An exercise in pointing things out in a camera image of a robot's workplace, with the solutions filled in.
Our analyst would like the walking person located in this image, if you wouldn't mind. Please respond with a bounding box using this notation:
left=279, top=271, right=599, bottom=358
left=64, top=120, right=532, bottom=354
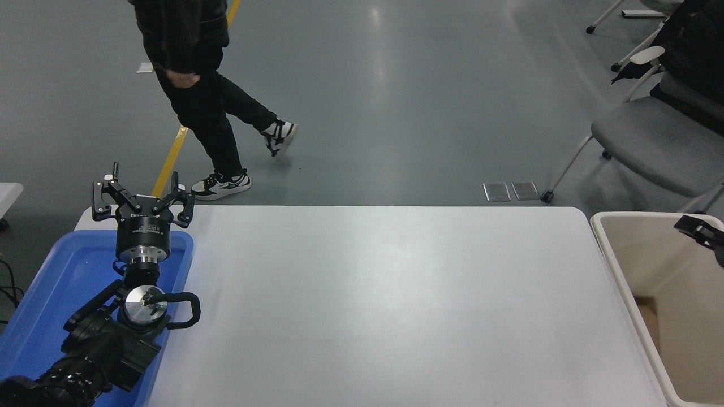
left=128, top=0, right=299, bottom=202

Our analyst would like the small white side table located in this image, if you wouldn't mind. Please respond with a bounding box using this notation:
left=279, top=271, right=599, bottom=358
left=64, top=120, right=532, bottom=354
left=0, top=182, right=25, bottom=220

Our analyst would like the black floor cable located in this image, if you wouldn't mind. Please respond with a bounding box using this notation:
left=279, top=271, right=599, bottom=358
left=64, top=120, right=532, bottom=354
left=0, top=257, right=24, bottom=324

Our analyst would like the grey chair with white armrest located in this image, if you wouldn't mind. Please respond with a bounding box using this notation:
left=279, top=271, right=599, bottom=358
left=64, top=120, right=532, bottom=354
left=540, top=45, right=724, bottom=214

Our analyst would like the black jacket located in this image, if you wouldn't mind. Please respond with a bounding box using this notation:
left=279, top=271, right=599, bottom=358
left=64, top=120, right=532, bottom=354
left=610, top=0, right=724, bottom=137

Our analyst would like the blue plastic tray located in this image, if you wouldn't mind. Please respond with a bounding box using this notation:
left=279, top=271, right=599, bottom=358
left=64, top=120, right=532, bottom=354
left=0, top=229, right=195, bottom=407

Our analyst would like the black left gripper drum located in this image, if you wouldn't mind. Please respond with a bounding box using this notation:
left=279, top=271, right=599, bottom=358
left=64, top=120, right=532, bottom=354
left=115, top=196, right=173, bottom=262

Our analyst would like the white wheeled chair leg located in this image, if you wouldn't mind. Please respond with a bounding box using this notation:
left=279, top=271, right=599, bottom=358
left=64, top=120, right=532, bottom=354
left=585, top=0, right=669, bottom=35
left=610, top=23, right=666, bottom=73

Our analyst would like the large pale bin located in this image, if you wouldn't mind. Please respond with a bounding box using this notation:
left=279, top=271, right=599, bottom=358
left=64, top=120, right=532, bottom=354
left=589, top=211, right=724, bottom=407

